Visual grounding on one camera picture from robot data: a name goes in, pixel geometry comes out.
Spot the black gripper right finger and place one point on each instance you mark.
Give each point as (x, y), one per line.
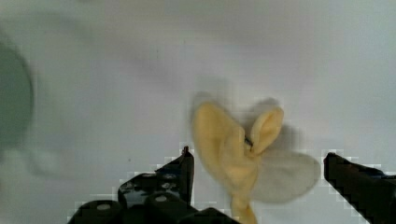
(368, 190)

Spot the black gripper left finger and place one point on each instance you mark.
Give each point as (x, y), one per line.
(160, 197)

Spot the yellow plush banana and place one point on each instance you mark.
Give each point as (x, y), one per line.
(246, 164)

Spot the green perforated colander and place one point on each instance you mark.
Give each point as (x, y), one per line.
(16, 98)

